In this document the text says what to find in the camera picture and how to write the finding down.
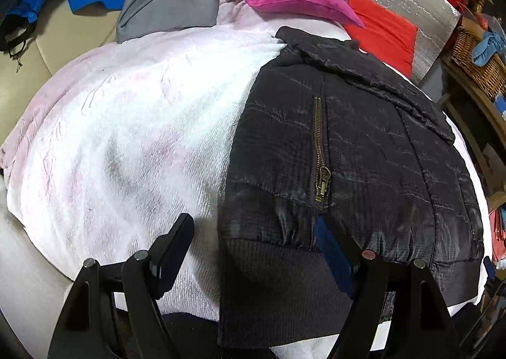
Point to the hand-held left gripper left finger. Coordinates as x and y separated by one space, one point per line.
174 248

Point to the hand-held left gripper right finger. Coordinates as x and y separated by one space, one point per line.
334 254

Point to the black quilted jacket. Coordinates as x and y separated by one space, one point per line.
375 145

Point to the white fleece blanket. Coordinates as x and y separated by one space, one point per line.
138 125

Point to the wooden shelf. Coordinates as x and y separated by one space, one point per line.
478 118

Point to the red pillow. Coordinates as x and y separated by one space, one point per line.
383 34

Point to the wicker basket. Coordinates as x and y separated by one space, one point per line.
470 54

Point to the beige sofa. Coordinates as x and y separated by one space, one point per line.
67 31

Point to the light blue cloth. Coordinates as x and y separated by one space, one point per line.
488 48

